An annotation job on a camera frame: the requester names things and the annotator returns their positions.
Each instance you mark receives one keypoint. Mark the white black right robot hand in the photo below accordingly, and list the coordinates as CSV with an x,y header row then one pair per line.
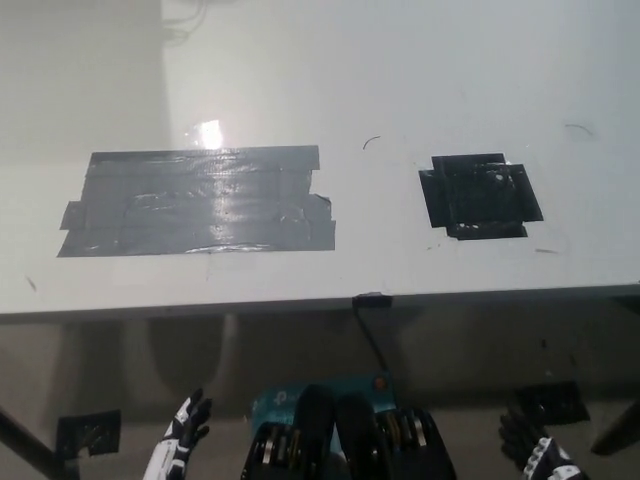
x,y
525,442

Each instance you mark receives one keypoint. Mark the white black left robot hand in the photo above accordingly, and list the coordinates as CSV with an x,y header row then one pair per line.
x,y
190,420

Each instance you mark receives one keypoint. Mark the black tape patch on desk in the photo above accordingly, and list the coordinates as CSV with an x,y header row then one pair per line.
x,y
480,200

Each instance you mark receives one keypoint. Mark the black floor tape patch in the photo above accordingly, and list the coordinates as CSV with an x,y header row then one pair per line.
x,y
90,432
555,402

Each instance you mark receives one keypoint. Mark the black table leg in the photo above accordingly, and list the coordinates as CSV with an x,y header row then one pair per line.
x,y
30,442

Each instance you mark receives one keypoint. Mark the small black tape strip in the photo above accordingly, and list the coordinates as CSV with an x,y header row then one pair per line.
x,y
372,300

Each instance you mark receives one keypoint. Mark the grey duct tape patch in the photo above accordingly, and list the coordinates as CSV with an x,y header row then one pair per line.
x,y
200,205

